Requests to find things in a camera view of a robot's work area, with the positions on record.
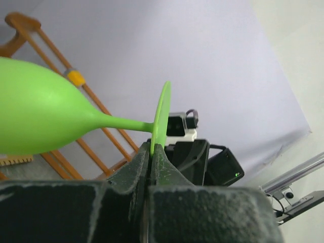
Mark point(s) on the brown spiral notebook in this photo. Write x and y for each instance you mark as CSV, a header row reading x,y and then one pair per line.
x,y
9,160

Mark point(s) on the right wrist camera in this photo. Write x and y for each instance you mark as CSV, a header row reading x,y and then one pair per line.
x,y
182,127

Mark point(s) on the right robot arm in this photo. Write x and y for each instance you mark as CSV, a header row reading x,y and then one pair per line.
x,y
223,169

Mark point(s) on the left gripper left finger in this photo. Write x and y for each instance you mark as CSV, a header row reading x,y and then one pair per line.
x,y
77,211

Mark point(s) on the orange wooden tiered rack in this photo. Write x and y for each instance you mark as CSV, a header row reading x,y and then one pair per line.
x,y
31,44

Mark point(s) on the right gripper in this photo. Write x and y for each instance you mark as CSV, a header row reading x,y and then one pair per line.
x,y
184,163

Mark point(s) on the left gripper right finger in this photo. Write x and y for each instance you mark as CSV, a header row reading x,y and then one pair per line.
x,y
179,211

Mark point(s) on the yellow cube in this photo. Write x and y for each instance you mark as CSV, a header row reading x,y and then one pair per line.
x,y
76,78

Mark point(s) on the metal frame with webcam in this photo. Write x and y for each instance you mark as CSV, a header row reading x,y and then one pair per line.
x,y
279,190

